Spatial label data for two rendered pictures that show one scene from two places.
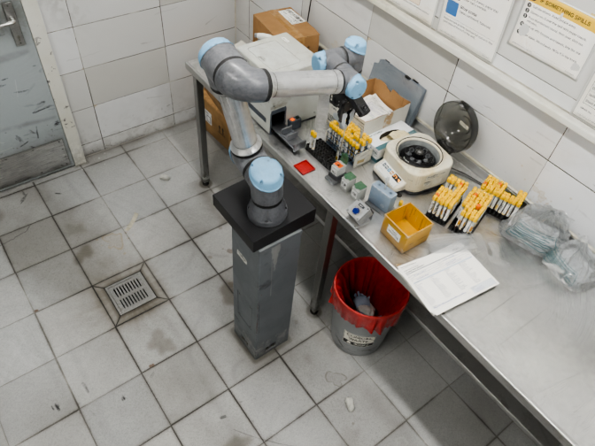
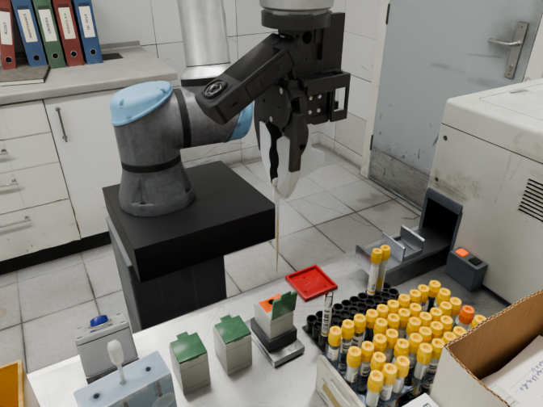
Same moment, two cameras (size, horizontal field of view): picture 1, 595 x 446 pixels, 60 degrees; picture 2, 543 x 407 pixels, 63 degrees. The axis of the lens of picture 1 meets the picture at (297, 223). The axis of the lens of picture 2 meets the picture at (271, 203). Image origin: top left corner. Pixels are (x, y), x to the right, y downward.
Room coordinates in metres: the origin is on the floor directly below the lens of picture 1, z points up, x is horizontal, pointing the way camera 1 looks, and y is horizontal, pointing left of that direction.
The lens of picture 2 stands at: (1.69, -0.60, 1.41)
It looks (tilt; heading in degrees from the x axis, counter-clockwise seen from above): 31 degrees down; 102
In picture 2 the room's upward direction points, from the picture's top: straight up
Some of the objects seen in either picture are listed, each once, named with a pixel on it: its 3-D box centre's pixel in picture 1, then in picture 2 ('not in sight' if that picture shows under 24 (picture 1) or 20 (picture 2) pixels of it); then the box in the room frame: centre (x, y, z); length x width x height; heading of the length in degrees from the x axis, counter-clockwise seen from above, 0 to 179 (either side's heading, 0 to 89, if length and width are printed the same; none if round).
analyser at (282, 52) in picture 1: (279, 84); (539, 190); (2.01, 0.16, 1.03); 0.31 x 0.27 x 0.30; 42
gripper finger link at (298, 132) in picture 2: not in sight; (290, 132); (1.62, -0.15, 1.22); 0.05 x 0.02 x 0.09; 134
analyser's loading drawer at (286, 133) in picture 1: (286, 132); (410, 243); (1.80, 0.10, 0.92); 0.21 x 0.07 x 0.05; 42
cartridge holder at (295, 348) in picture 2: (336, 174); (273, 332); (1.60, -0.14, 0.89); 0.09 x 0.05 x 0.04; 134
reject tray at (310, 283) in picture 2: (304, 167); (310, 282); (1.63, 0.00, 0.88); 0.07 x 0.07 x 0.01; 42
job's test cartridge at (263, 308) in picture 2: (337, 170); (273, 319); (1.60, -0.14, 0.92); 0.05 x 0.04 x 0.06; 134
